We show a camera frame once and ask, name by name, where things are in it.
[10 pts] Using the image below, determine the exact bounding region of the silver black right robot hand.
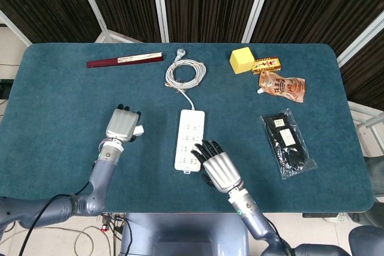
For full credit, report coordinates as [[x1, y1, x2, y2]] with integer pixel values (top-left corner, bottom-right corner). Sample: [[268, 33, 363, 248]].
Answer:
[[191, 139, 244, 193]]

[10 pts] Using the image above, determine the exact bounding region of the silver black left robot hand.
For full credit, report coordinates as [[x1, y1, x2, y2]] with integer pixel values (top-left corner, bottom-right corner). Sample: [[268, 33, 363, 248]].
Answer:
[[105, 103, 142, 143]]

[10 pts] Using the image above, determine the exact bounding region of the white power strip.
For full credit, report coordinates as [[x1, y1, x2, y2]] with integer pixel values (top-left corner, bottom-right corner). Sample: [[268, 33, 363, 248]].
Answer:
[[174, 109, 206, 175]]

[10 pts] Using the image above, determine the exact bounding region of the dark red folded fan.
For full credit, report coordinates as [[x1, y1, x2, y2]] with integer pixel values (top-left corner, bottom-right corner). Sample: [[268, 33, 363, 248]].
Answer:
[[86, 52, 164, 69]]

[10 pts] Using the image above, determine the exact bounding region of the teal table cloth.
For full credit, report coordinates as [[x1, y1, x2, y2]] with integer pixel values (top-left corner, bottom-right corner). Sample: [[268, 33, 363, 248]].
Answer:
[[0, 42, 376, 215]]

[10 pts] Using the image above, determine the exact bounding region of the black item in clear bag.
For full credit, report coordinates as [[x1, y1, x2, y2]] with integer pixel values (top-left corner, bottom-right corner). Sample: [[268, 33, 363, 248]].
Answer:
[[258, 107, 319, 180]]

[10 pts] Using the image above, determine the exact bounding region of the blue-grey robot torso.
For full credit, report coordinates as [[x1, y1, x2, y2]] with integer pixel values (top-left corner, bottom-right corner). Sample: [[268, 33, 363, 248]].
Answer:
[[119, 212, 256, 256]]

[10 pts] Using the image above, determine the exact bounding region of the orange spout pouch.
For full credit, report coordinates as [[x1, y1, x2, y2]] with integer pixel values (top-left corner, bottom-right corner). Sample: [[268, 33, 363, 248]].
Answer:
[[255, 71, 306, 104]]

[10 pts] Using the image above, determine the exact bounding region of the yellow foam cube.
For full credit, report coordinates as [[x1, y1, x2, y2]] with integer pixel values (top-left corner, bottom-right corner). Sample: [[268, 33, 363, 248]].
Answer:
[[230, 46, 256, 76]]

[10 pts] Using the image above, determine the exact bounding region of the yellow red small carton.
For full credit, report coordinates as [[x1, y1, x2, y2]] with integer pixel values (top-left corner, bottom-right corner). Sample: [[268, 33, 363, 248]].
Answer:
[[250, 55, 283, 75]]

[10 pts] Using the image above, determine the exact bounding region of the white coiled power cord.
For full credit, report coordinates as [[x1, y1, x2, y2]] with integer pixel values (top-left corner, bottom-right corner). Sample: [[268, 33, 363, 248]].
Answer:
[[164, 48, 207, 112]]

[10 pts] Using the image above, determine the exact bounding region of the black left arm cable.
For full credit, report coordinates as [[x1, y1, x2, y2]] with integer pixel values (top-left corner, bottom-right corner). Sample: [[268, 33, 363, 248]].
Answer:
[[22, 177, 92, 256]]

